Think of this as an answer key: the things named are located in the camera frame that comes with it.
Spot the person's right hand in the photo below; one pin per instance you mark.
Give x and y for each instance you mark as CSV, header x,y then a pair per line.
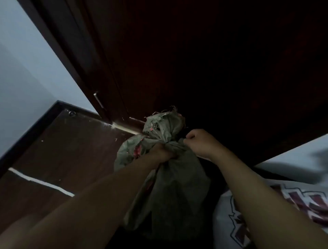
x,y
203,145

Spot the person's left hand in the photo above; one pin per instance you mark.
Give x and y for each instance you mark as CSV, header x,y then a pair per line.
x,y
162,154

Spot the green woven sack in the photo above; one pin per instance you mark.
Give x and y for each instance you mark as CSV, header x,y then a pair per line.
x,y
176,195

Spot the white bag with red print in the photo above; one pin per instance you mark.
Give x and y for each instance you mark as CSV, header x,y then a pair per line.
x,y
302,202

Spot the person's left forearm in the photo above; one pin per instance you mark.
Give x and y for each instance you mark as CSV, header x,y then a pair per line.
x,y
89,202

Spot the person's right forearm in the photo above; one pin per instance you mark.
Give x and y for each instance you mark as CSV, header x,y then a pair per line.
x,y
261,205

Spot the person's left leg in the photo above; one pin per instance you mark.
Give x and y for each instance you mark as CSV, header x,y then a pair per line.
x,y
12,233

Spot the silver door hinge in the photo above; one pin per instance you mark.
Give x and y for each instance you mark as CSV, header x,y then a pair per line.
x,y
98,100

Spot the metal floor door stopper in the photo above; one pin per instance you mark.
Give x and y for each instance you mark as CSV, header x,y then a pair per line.
x,y
72,113

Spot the white floor strip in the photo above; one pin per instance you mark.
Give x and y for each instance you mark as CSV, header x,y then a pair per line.
x,y
38,180

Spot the dark brown wooden door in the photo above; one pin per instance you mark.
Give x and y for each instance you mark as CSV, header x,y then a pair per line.
x,y
77,56

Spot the dark baseboard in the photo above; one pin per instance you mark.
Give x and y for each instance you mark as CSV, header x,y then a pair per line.
x,y
30,134

